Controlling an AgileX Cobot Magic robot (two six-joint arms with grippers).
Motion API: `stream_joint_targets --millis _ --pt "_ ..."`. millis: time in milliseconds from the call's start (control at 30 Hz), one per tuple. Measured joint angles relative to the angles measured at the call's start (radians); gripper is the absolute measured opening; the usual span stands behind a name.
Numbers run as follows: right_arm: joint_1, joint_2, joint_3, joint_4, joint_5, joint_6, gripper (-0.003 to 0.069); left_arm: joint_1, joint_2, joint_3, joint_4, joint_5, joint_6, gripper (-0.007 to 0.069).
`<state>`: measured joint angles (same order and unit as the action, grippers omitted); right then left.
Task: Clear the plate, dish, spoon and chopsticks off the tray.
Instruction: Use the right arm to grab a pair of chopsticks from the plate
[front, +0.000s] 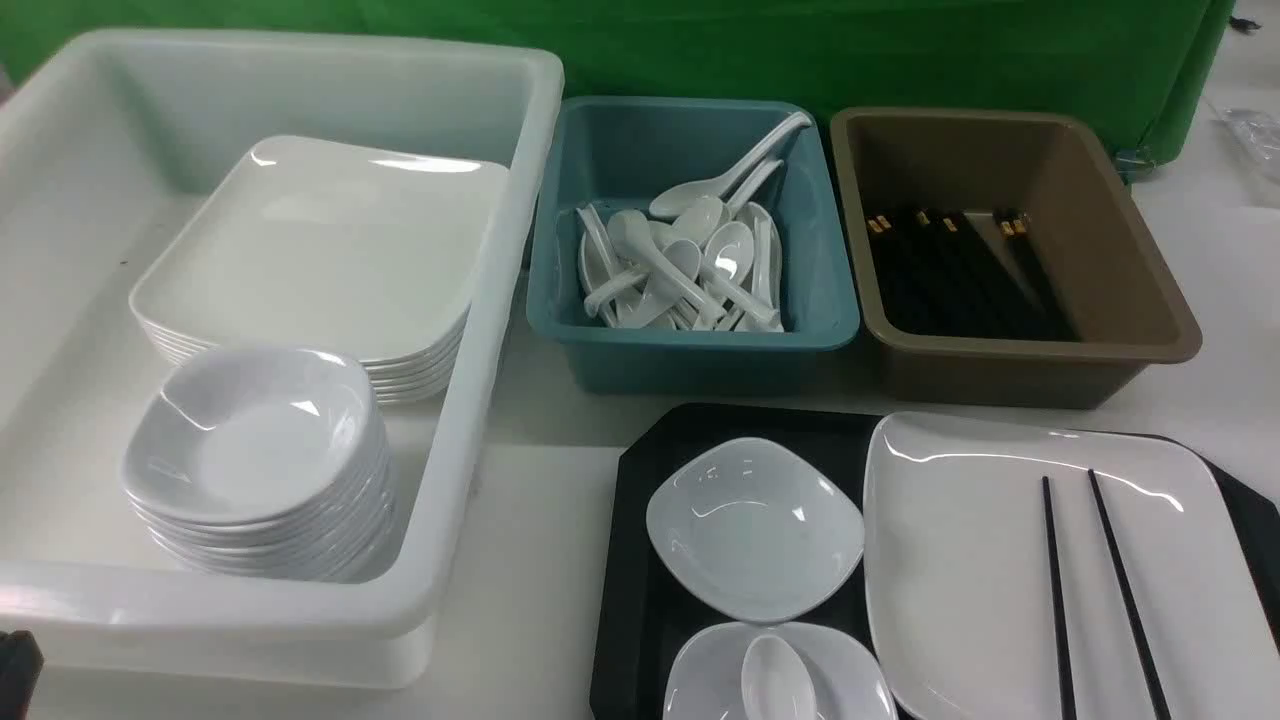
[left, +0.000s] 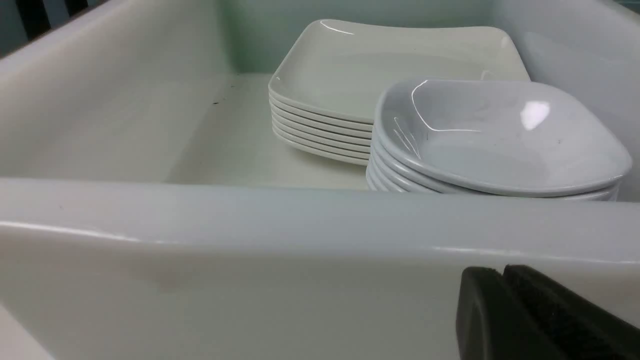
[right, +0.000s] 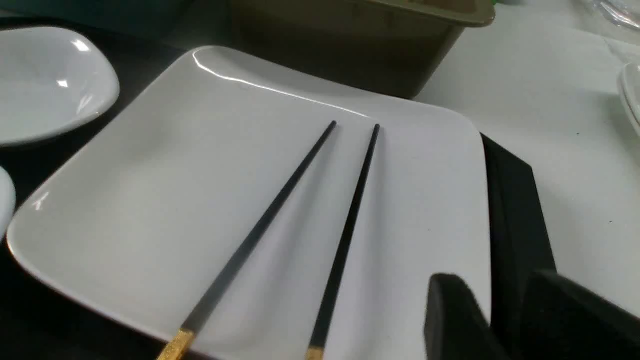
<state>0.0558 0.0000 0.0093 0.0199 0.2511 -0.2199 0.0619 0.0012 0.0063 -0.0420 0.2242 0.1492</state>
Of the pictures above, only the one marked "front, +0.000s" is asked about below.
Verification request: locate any brown plastic bin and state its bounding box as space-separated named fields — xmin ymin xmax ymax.
xmin=829 ymin=108 xmax=1202 ymax=409

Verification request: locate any white bowl with spoon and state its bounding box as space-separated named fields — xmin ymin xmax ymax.
xmin=662 ymin=623 xmax=899 ymax=719

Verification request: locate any black serving tray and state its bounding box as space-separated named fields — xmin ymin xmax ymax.
xmin=589 ymin=404 xmax=1279 ymax=719

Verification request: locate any large white plastic tub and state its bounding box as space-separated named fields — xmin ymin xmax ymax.
xmin=1 ymin=28 xmax=564 ymax=691

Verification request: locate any white ceramic soup spoon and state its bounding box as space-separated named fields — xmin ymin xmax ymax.
xmin=740 ymin=634 xmax=818 ymax=719

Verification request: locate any stack of white plates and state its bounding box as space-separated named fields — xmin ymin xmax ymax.
xmin=128 ymin=135 xmax=509 ymax=405

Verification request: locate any large white square plate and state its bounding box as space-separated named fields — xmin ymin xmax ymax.
xmin=863 ymin=413 xmax=1279 ymax=719

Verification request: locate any stack of white bowls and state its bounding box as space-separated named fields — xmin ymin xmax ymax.
xmin=120 ymin=346 xmax=398 ymax=582

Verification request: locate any clear plastic bag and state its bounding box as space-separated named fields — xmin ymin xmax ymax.
xmin=1221 ymin=108 xmax=1279 ymax=183

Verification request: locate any teal plastic bin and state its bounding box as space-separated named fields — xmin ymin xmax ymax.
xmin=526 ymin=96 xmax=861 ymax=395

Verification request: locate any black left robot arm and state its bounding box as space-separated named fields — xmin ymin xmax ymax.
xmin=1 ymin=630 xmax=45 ymax=720

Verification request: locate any green backdrop cloth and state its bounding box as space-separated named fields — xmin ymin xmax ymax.
xmin=1 ymin=1 xmax=1234 ymax=163

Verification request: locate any pile of white spoons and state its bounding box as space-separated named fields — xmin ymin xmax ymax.
xmin=576 ymin=111 xmax=812 ymax=333

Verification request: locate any pile of black chopsticks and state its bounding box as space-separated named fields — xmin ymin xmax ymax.
xmin=864 ymin=206 xmax=1082 ymax=342

